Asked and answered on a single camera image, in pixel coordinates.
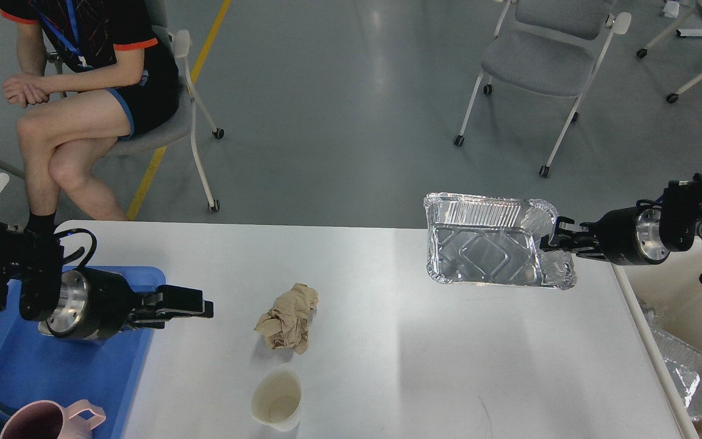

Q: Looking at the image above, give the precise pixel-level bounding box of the foil tray in bin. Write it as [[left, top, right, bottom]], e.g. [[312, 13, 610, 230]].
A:
[[637, 299, 702, 422]]

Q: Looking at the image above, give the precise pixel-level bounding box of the grey chair white frame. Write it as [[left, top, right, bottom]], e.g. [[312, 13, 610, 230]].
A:
[[452, 1, 632, 178]]

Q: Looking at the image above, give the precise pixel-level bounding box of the pink plastic mug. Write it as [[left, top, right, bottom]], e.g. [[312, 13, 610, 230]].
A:
[[0, 399, 107, 438]]

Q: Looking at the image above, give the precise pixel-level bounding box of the seated person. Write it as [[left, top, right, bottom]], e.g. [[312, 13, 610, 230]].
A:
[[0, 1, 180, 235]]

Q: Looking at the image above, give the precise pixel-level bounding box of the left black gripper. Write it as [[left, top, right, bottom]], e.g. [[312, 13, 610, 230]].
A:
[[38, 267, 215, 341]]

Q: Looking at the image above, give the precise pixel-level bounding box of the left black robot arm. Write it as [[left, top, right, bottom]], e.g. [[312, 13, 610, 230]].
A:
[[0, 222, 215, 341]]

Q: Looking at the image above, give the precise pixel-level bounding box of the white plastic bin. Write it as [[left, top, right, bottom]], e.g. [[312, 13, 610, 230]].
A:
[[613, 250, 702, 439]]

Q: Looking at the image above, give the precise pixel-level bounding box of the blue plastic tray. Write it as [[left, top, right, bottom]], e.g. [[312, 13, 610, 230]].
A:
[[0, 280, 154, 438]]

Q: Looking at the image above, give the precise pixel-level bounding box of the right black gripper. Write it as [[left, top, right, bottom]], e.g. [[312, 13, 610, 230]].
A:
[[539, 206, 671, 266]]

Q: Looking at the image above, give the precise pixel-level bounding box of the aluminium foil tray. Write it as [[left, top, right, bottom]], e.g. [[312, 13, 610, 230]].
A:
[[424, 193, 577, 291]]

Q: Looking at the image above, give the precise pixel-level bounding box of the white paper cup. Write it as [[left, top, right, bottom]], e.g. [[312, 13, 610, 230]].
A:
[[250, 362, 303, 432]]

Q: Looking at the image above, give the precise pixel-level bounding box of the white chair under person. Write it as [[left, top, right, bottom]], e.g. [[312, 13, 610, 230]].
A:
[[49, 0, 225, 212]]

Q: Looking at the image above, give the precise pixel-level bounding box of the crumpled brown paper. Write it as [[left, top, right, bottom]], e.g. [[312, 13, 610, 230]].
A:
[[254, 283, 319, 355]]

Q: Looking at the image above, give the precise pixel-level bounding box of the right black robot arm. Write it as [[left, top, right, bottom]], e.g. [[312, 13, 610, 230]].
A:
[[539, 173, 702, 284]]

